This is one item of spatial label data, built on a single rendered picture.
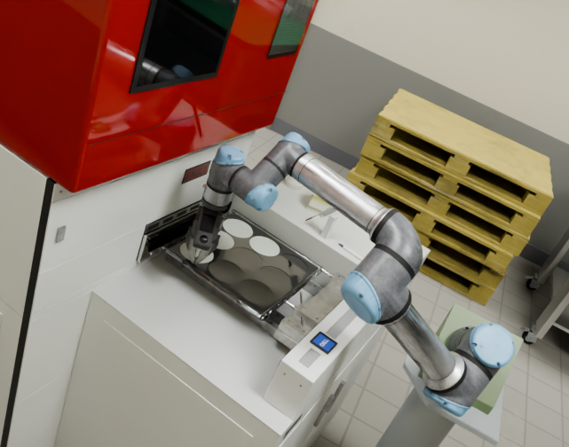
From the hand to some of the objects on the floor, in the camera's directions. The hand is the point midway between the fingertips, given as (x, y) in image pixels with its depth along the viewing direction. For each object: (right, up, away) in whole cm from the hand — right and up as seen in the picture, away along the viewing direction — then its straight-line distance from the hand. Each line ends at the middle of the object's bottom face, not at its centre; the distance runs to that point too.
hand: (194, 261), depth 176 cm
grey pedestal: (+58, -106, +52) cm, 132 cm away
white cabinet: (-4, -75, +61) cm, 97 cm away
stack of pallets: (+115, -2, +256) cm, 281 cm away
